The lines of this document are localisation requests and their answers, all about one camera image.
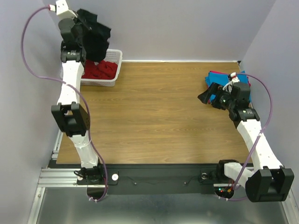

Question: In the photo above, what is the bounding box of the black t-shirt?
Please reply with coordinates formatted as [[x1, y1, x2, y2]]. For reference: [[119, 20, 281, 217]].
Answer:
[[77, 9, 111, 62]]

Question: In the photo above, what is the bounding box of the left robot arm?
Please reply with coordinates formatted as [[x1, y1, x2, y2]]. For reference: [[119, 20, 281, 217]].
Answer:
[[51, 18, 105, 184]]

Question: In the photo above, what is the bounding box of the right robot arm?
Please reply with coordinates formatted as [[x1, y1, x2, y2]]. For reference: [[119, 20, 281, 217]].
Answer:
[[198, 82, 294, 203]]

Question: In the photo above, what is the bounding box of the white plastic laundry basket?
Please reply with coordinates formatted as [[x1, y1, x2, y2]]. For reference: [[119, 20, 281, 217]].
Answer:
[[80, 49, 122, 87]]

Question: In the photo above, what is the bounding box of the red t-shirt in basket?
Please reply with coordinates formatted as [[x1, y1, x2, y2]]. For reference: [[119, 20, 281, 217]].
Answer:
[[82, 60, 118, 80]]

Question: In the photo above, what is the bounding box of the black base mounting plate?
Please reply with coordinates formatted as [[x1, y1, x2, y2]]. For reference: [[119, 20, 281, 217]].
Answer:
[[50, 164, 232, 198]]

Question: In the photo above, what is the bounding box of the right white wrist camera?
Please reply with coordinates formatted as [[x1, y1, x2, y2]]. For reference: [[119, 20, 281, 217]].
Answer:
[[222, 72, 240, 93]]

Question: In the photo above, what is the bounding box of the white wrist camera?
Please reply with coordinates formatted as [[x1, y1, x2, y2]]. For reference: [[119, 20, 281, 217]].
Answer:
[[49, 0, 78, 20], [222, 72, 240, 93]]

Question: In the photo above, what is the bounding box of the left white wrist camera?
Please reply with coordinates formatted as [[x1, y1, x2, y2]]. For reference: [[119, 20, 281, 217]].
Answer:
[[49, 0, 78, 20]]

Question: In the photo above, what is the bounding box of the aluminium extrusion rail frame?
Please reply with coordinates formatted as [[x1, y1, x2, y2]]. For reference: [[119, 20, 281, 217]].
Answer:
[[27, 128, 80, 224]]

